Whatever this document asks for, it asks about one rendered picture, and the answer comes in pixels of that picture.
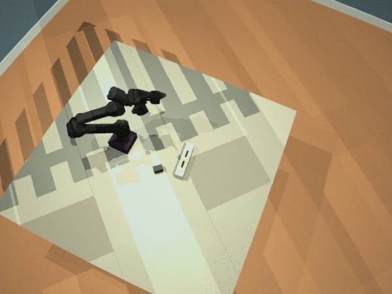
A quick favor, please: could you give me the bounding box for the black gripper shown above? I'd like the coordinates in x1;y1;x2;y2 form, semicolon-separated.
128;89;166;104

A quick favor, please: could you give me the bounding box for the black two-prong plug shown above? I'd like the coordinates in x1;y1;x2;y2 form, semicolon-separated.
153;164;165;174

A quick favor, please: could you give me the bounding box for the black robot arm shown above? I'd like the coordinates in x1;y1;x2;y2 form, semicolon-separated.
66;86;148;145

